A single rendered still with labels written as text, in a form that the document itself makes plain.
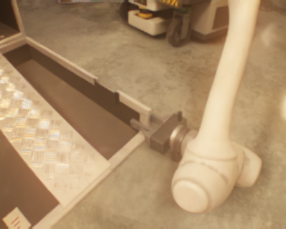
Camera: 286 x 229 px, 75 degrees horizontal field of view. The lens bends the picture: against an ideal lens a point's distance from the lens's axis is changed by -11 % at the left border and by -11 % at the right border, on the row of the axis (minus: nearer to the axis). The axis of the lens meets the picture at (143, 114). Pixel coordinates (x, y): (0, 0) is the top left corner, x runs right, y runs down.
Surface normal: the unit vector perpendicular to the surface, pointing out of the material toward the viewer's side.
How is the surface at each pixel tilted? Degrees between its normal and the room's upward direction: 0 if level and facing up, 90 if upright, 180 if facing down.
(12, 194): 1
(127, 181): 0
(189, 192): 71
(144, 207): 0
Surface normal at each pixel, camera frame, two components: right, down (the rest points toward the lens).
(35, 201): 0.05, -0.69
